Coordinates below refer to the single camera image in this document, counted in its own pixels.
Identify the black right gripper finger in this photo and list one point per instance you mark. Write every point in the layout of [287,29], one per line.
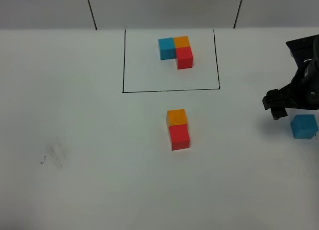
[274,99]
[278,113]

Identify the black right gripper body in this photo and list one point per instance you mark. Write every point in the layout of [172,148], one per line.
[304,87]

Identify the template red cube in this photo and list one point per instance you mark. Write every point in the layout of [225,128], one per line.
[184,57]

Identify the template orange cube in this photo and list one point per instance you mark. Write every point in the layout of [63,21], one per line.
[181,42]

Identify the template blue cube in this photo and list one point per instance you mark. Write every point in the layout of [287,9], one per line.
[166,48]

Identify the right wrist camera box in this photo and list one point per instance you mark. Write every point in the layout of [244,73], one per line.
[302,49]

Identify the loose blue cube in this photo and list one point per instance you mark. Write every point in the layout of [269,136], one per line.
[304,126]

